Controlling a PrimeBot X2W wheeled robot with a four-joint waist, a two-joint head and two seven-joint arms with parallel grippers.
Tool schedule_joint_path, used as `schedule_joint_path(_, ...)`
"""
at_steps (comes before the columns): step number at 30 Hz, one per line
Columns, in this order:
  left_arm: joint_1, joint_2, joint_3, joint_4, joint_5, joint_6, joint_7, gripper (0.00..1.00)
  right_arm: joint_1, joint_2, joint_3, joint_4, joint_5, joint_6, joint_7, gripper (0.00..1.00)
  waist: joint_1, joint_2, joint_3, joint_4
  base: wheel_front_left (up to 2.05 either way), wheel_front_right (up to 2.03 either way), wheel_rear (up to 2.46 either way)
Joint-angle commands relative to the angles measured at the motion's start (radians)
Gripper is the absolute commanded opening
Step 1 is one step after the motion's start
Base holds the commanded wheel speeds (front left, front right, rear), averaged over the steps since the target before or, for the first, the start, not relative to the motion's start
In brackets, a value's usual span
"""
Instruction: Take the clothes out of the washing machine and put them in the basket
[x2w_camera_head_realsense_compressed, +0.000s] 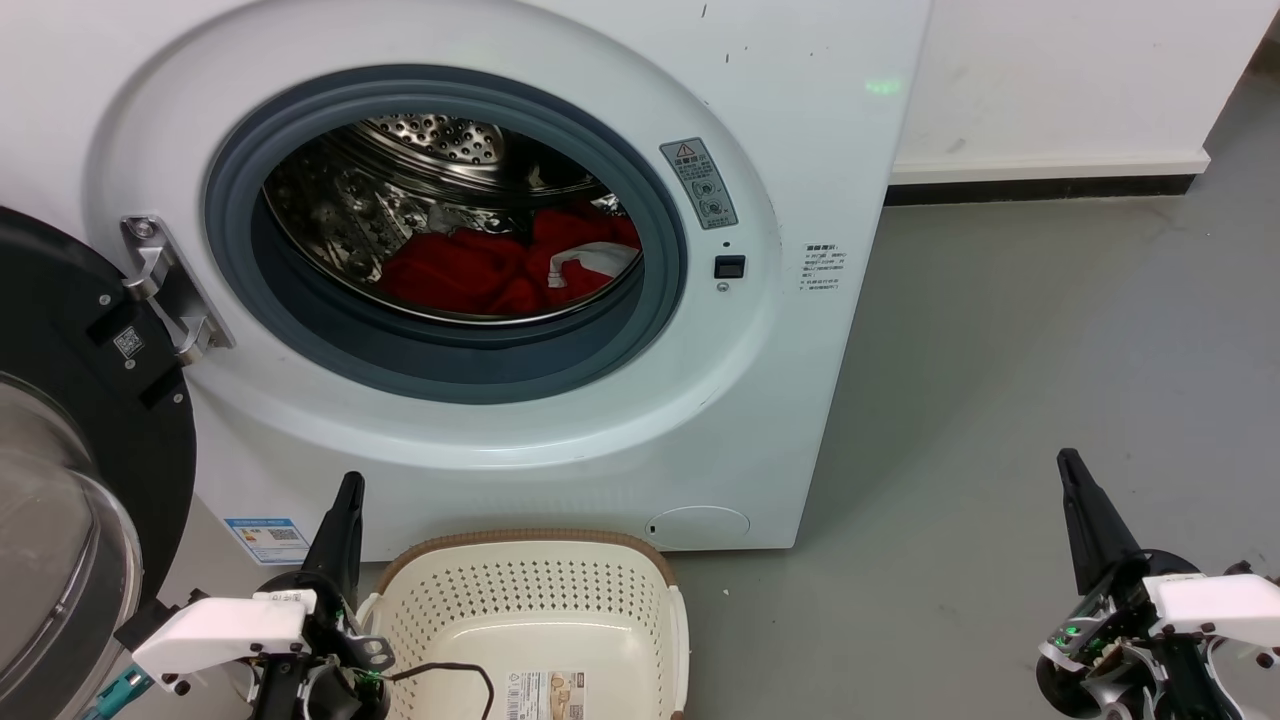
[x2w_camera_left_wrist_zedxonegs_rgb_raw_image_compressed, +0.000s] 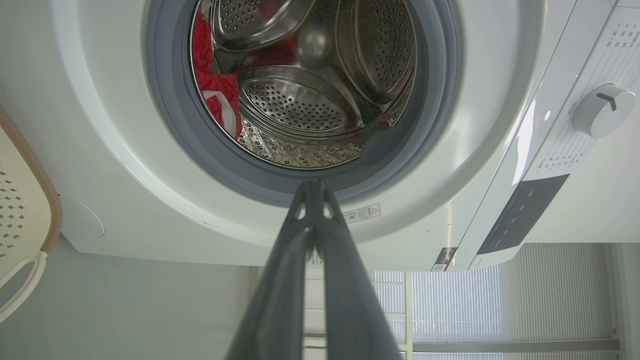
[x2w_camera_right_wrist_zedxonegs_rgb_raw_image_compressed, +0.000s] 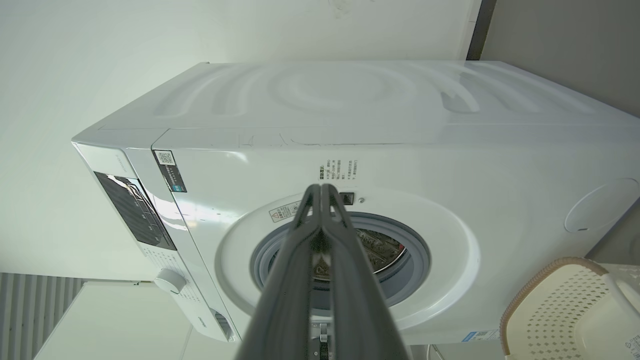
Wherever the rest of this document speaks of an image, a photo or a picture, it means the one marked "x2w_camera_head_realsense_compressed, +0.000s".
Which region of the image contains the grey rubber door gasket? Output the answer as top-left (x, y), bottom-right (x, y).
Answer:
top-left (203, 64), bottom-right (689, 406)

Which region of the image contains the stainless steel washing machine drum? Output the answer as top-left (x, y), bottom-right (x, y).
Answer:
top-left (262, 113), bottom-right (643, 323)

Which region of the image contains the round white filter cover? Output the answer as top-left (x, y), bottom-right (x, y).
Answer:
top-left (645, 505), bottom-right (751, 551)

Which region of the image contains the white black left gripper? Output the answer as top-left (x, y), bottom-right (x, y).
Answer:
top-left (115, 472), bottom-right (393, 696)

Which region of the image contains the white front-load washing machine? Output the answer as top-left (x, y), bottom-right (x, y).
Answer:
top-left (0, 0), bottom-right (933, 563)

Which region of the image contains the silver metal door hinge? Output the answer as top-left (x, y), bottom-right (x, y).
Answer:
top-left (120, 214), bottom-right (236, 366)

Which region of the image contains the cream perforated laundry basket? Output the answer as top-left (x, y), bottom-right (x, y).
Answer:
top-left (357, 529), bottom-right (691, 720)

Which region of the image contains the red and white garment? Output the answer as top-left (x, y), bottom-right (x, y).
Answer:
top-left (378, 200), bottom-right (643, 319)

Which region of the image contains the blue white energy label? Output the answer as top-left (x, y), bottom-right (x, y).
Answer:
top-left (224, 517), bottom-right (311, 566)

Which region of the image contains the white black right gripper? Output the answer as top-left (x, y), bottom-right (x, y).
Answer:
top-left (1045, 449), bottom-right (1280, 666)

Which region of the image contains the black washer door with glass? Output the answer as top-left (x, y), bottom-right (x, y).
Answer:
top-left (0, 205), bottom-right (198, 720)

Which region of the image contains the black wall baseboard strip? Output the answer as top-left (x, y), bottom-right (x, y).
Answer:
top-left (885, 175), bottom-right (1198, 207)

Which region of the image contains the grey warning sticker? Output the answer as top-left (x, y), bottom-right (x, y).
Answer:
top-left (659, 137), bottom-right (739, 231)

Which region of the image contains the teal left arm cable connector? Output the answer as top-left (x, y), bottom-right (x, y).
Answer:
top-left (83, 665), bottom-right (153, 720)

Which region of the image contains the thin black looping cable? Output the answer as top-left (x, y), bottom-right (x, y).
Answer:
top-left (388, 662), bottom-right (497, 720)

